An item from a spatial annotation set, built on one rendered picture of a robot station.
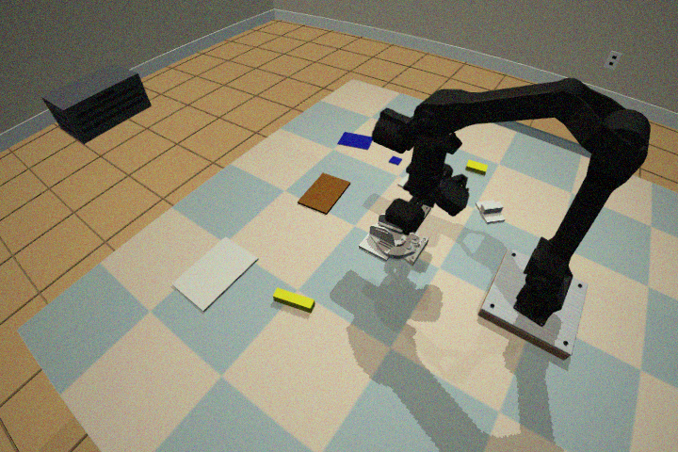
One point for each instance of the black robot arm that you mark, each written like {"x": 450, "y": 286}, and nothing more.
{"x": 616, "y": 137}

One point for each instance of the yellow rectangular bar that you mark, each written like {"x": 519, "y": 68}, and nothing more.
{"x": 294, "y": 300}

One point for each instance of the yellow rectangular block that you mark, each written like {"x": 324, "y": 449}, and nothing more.
{"x": 476, "y": 167}

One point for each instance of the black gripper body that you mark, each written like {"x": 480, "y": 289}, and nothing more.
{"x": 420, "y": 184}

